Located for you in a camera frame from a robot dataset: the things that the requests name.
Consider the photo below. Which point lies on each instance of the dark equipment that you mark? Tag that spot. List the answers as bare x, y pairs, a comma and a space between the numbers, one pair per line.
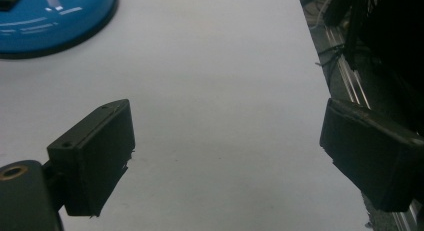
383, 31

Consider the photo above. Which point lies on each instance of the metal rail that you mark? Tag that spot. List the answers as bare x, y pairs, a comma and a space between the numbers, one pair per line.
350, 71

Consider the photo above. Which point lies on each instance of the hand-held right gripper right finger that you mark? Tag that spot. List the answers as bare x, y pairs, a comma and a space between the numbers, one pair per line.
373, 157

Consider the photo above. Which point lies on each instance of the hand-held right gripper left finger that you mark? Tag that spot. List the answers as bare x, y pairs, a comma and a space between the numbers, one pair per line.
93, 154

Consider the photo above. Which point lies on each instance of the blue round dome-shaped device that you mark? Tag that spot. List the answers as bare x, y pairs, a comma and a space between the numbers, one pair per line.
50, 17

